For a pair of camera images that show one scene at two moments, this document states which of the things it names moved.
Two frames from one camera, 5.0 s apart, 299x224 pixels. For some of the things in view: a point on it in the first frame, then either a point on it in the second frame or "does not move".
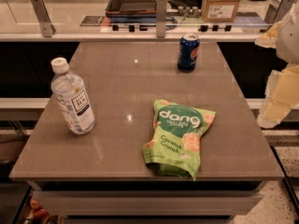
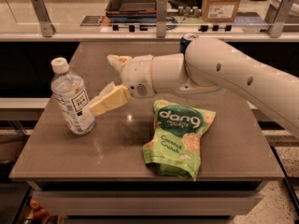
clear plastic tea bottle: x=69 y=90 does not move
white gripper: x=290 y=38 to x=136 y=75
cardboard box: x=220 y=3 does not move
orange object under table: x=39 y=213 does not move
